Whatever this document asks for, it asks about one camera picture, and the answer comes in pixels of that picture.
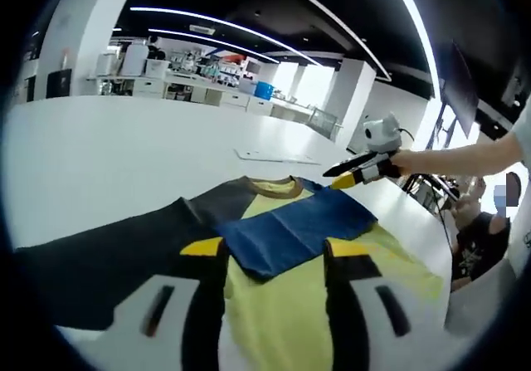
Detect ceiling strip light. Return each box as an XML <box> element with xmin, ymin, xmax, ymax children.
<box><xmin>129</xmin><ymin>6</ymin><xmax>324</xmax><ymax>67</ymax></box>
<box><xmin>148</xmin><ymin>27</ymin><xmax>280</xmax><ymax>65</ymax></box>
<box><xmin>384</xmin><ymin>0</ymin><xmax>441</xmax><ymax>99</ymax></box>

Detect white outline template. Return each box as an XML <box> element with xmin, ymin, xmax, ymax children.
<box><xmin>233</xmin><ymin>148</ymin><xmax>324</xmax><ymax>166</ymax></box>

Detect white square pillar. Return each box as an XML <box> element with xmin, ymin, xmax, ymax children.
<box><xmin>39</xmin><ymin>0</ymin><xmax>139</xmax><ymax>97</ymax></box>

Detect blue bin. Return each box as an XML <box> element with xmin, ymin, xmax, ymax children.
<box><xmin>254</xmin><ymin>81</ymin><xmax>275</xmax><ymax>100</ymax></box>

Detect black box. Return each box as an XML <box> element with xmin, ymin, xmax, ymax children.
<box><xmin>46</xmin><ymin>68</ymin><xmax>73</xmax><ymax>99</ymax></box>

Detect yellow blue grey garment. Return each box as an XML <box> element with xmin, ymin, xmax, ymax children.
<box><xmin>14</xmin><ymin>174</ymin><xmax>446</xmax><ymax>371</ymax></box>

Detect grey mesh chair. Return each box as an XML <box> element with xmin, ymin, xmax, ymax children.
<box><xmin>308</xmin><ymin>106</ymin><xmax>340</xmax><ymax>139</ymax></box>

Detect black cable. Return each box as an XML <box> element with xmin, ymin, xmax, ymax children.
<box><xmin>430</xmin><ymin>178</ymin><xmax>454</xmax><ymax>248</ymax></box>

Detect white counter cabinets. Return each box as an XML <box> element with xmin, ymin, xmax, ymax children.
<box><xmin>85</xmin><ymin>73</ymin><xmax>317</xmax><ymax>120</ymax></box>

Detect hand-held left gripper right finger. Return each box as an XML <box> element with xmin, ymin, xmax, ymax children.
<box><xmin>325</xmin><ymin>240</ymin><xmax>453</xmax><ymax>371</ymax></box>

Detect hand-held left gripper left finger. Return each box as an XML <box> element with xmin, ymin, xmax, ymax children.
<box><xmin>110</xmin><ymin>237</ymin><xmax>228</xmax><ymax>371</ymax></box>

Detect person's right hand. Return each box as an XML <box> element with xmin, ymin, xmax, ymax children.
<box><xmin>389</xmin><ymin>149</ymin><xmax>422</xmax><ymax>178</ymax></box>

